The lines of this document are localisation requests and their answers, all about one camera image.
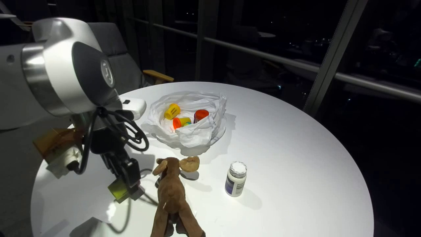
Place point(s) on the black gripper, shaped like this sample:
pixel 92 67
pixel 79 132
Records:
pixel 107 142

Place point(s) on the play-doh can pink lid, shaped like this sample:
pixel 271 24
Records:
pixel 116 191

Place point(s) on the brown moose plush toy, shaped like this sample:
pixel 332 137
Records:
pixel 171 192

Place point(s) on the play-doh can orange lid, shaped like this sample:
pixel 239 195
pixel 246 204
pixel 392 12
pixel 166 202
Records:
pixel 178 123

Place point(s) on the play-doh can yellow lid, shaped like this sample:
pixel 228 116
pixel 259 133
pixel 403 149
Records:
pixel 171 111

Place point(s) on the play-doh can green lid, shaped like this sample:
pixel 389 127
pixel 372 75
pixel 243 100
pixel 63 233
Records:
pixel 187 121

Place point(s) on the white pill bottle blue label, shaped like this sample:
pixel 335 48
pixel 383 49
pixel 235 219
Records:
pixel 235 179

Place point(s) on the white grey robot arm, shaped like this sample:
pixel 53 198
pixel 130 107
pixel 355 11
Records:
pixel 57 74

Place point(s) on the white crumpled plastic bag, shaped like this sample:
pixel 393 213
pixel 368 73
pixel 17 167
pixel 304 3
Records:
pixel 192 133

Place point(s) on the grey chair wooden legs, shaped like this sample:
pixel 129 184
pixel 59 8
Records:
pixel 126 61

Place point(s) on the grey window mullion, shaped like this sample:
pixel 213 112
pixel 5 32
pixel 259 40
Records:
pixel 335 57

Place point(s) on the dark window post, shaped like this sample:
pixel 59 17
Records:
pixel 207 34

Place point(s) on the grey window rail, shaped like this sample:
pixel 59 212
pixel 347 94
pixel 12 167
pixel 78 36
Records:
pixel 280 61

